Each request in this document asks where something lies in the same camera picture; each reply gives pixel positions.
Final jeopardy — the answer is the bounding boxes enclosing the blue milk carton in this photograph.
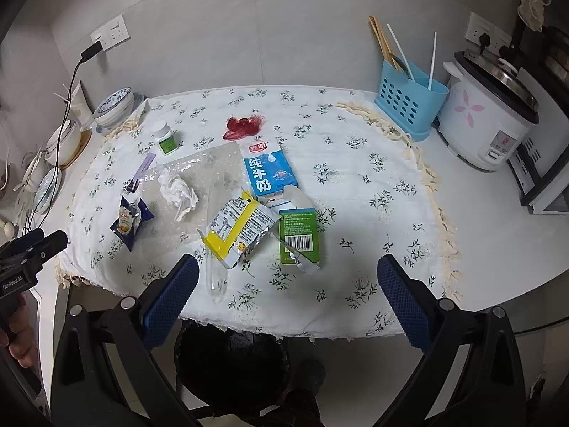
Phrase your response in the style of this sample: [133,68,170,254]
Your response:
[239,140,298,207]

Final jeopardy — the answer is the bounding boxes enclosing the blue white patterned bowl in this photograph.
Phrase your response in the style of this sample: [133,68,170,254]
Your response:
[92,87,134,127]

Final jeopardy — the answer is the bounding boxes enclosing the white tissue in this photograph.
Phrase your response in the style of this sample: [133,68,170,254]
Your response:
[157,170,199,223]

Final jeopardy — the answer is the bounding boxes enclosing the wooden trivet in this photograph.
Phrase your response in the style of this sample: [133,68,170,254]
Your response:
[59,130,92,170]

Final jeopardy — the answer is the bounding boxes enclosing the white straw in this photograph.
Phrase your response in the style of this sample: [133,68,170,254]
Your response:
[386,23,416,82]
[427,31,438,91]

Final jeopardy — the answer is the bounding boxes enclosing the blue utensil holder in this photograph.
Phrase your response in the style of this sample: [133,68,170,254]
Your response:
[375,61,450,142]

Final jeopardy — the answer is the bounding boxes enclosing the white rice cooker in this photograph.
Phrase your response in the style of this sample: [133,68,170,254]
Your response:
[438,49,539,172]

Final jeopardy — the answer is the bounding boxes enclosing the striped blue plate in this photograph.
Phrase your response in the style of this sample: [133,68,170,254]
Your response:
[32,167,63,215]

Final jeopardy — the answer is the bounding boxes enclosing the blue snack wrapper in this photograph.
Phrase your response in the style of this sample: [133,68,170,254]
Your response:
[110,192,154,252]

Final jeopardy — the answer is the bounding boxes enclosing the black trash bin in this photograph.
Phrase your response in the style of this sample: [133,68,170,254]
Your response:
[174,320,326,426]

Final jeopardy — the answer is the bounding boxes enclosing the white paper cup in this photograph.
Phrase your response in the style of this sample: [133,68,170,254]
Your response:
[69,81,94,131]

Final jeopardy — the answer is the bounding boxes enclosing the white microwave oven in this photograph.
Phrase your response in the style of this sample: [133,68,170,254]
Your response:
[508,68,568,215]

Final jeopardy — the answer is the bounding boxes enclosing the wooden chopsticks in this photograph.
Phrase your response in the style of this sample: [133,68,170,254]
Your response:
[368,15,402,72]

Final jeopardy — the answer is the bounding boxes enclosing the white wall socket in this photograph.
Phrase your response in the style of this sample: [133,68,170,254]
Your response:
[91,15,130,51]

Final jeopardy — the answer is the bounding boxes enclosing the black charger cable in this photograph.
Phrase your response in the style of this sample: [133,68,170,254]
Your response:
[26,40,104,232]

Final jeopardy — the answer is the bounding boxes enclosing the right wall socket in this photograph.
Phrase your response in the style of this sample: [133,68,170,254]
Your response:
[465,12,511,55]

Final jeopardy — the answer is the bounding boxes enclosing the white green pill bottle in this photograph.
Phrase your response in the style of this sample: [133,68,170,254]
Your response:
[151,121,179,155]

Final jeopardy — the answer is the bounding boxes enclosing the white straw left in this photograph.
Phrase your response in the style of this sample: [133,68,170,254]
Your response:
[386,23,416,82]

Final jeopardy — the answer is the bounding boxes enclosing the white straw right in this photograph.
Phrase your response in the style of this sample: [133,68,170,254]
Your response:
[427,31,438,91]

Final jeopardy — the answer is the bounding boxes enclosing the white floral tablecloth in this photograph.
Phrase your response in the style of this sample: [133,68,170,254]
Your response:
[56,87,458,338]

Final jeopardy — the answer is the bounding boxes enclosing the clear bubble wrap sheet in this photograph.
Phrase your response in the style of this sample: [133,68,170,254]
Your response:
[136,143,245,304]

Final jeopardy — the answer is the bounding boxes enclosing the person's left hand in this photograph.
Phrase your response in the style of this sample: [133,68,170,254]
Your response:
[1,294,38,368]

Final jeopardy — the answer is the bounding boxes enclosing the yellow white snack bag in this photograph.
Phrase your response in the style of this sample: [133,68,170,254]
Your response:
[198,190,280,270]

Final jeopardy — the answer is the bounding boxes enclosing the green drink carton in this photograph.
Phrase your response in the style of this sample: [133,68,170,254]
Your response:
[278,208,320,274]

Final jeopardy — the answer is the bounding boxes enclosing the red mesh net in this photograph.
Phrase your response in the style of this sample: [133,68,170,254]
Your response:
[223,114,264,141]

